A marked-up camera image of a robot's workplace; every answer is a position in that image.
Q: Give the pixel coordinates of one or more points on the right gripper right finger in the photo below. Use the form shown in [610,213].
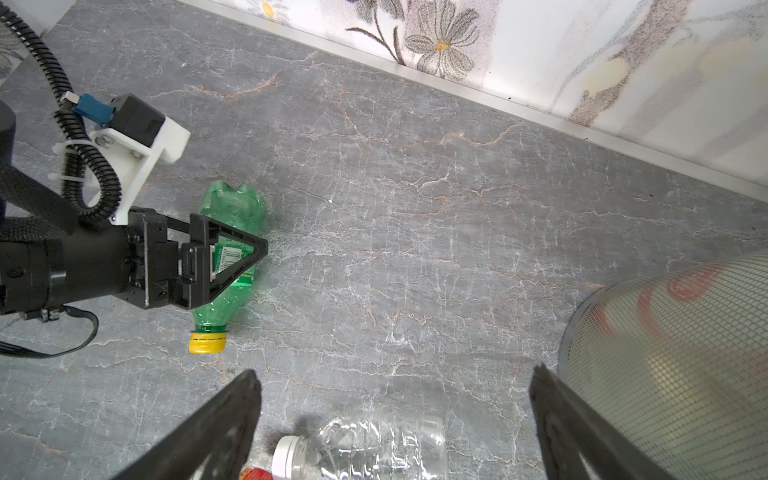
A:
[573,437]

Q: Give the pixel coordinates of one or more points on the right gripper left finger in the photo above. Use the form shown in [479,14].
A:
[213,443]

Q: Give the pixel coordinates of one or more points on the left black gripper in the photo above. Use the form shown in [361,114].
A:
[161,273]

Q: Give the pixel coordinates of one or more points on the green soda bottle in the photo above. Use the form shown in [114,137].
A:
[245,209]

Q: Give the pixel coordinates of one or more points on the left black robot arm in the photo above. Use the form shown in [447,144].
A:
[51,256]

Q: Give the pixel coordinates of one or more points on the mesh bin with green bag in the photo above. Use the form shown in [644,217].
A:
[677,363]

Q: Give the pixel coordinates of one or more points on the clear bottle green cap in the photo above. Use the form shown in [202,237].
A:
[255,474]

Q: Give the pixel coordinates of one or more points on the crushed clear bottle white cap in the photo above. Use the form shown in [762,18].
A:
[365,446]

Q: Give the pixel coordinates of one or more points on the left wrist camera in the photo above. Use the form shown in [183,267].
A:
[110,151]

